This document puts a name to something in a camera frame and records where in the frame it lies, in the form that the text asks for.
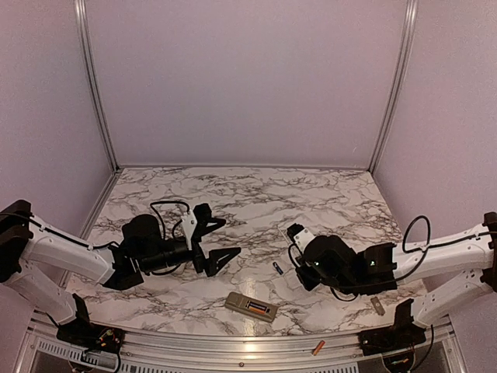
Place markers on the beige grey remote control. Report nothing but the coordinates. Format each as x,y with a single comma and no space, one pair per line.
239,303

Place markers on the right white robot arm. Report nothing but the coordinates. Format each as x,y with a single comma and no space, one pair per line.
471,255

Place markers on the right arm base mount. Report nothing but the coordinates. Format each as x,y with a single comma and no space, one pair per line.
403,333

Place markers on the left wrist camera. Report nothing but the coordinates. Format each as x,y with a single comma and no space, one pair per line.
194,224

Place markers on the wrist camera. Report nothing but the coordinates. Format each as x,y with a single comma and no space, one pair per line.
194,224
300,236

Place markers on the front aluminium rail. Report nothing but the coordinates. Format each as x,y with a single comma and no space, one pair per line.
147,351

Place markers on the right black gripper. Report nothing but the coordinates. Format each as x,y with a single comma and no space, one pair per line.
308,283

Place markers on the orange battery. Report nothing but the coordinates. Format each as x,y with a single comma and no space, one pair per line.
257,311
318,348

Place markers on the aluminium frame post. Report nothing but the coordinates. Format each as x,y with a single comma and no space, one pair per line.
400,71
90,70

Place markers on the right aluminium frame post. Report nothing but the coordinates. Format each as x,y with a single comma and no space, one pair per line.
400,71

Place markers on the left aluminium frame post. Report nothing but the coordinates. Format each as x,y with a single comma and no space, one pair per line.
90,70

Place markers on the clear handle screwdriver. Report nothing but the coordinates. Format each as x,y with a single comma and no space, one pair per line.
283,235

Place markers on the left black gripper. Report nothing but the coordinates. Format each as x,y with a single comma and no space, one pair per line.
197,235

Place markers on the purple battery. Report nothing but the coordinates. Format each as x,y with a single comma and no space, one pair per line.
277,268

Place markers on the beige remote battery cover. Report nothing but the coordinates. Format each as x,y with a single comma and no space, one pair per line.
378,307

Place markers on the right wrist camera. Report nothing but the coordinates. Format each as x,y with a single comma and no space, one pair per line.
300,236

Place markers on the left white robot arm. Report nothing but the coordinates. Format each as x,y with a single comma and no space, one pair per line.
27,241

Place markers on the white battery cover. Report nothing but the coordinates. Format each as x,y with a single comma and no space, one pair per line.
292,281

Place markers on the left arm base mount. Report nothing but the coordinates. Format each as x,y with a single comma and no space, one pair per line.
92,336

